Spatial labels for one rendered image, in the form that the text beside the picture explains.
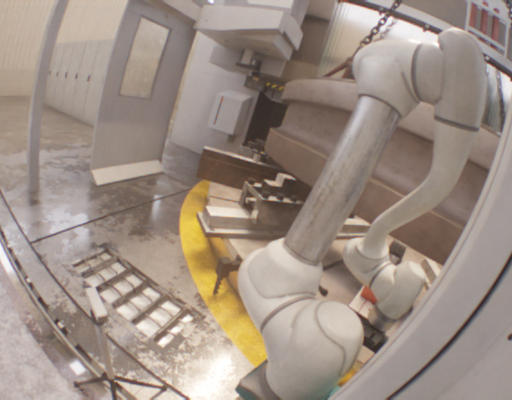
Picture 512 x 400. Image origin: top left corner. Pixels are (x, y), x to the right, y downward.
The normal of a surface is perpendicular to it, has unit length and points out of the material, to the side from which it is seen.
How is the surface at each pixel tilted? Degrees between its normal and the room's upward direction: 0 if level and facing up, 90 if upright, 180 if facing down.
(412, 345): 90
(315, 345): 65
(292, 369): 89
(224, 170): 90
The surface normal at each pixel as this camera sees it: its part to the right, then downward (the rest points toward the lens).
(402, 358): -0.63, 0.07
